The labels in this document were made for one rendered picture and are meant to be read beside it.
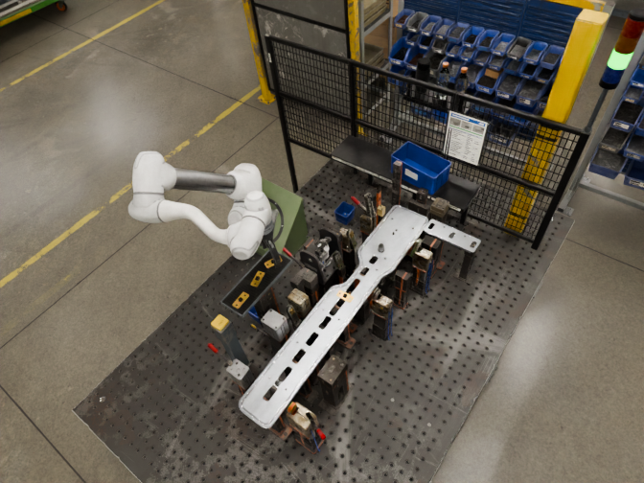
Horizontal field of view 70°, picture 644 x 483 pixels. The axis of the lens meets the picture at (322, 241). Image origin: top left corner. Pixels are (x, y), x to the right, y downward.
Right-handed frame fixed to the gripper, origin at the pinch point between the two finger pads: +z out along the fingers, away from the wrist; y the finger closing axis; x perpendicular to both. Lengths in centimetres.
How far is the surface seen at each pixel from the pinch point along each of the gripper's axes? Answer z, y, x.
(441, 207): 15, 10, 95
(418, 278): 38, 29, 68
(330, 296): 21.4, 22.4, 17.4
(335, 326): 21.4, 38.0, 11.6
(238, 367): 15, 35, -36
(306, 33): 29, -226, 136
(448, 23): 6, -129, 210
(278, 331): 12.4, 30.6, -13.6
